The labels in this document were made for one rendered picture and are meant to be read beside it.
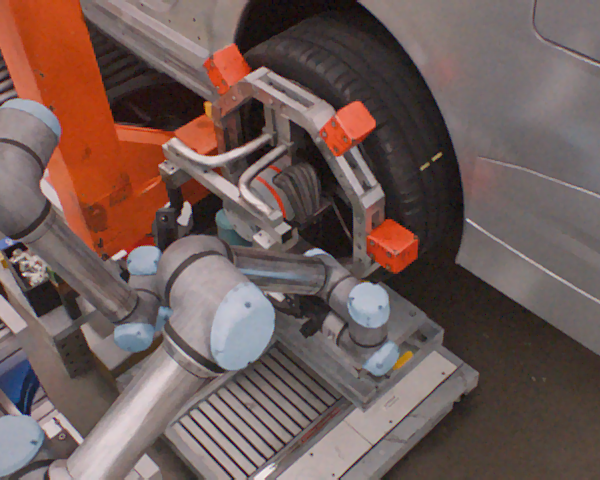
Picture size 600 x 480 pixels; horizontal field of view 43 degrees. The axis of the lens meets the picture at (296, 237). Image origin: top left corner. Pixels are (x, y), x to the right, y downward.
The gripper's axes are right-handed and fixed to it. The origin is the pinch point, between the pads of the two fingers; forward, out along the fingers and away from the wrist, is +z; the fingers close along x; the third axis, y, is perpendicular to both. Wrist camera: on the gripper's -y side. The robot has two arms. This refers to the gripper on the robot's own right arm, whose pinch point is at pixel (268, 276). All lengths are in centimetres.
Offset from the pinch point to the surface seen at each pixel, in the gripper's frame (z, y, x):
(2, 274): 85, -38, 34
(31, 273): 68, -27, 30
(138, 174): 62, -11, -6
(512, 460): -47, -83, -46
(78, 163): 60, 5, 10
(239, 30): 52, 24, -39
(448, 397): -23, -75, -45
